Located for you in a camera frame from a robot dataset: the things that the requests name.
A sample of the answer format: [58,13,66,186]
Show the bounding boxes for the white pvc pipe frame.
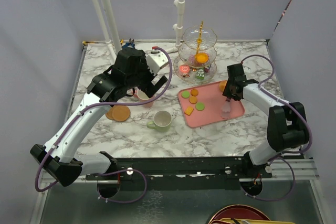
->
[92,0,185,54]

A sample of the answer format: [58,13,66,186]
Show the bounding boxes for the pink serving tray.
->
[178,81,245,128]

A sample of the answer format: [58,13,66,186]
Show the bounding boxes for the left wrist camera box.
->
[146,52,169,75]

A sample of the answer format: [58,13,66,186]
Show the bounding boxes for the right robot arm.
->
[222,63,312,177]

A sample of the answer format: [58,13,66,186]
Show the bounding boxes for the toy bread bun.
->
[219,80,227,92]

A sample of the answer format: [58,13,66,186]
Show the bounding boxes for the pink mug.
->
[135,89,155,108]

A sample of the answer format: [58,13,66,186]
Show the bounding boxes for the green mug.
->
[146,111,172,132]

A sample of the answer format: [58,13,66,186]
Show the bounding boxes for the toy orange egg tart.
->
[195,52,209,63]

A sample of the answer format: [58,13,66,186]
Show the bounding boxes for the three-tier glass dessert stand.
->
[174,21,217,84]

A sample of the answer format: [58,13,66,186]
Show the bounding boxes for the toy yellow cracker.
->
[184,106,194,116]

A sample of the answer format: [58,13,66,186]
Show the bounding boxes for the blue-handled pliers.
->
[125,39,135,48]

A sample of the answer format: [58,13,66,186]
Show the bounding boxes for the toy green macaron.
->
[181,90,190,99]
[195,102,205,111]

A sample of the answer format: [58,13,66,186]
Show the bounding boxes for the pink-handled metal tongs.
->
[221,98,231,119]

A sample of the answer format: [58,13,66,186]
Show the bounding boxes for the yellow-handled tool at wall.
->
[82,41,104,45]

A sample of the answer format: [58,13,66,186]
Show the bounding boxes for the toy brown chip cookie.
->
[190,89,198,97]

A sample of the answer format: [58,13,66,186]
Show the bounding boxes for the cork coaster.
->
[111,105,131,122]
[105,107,114,120]

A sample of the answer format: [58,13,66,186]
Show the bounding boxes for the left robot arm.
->
[30,47,172,192]

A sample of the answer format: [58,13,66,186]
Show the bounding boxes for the toy green cake slice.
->
[195,68,205,80]

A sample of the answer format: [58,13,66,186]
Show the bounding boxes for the aluminium rail base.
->
[45,152,319,187]

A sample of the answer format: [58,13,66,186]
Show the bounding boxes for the toy orange round cookie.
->
[188,95,197,104]

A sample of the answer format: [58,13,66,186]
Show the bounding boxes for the red round tray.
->
[208,205,270,223]

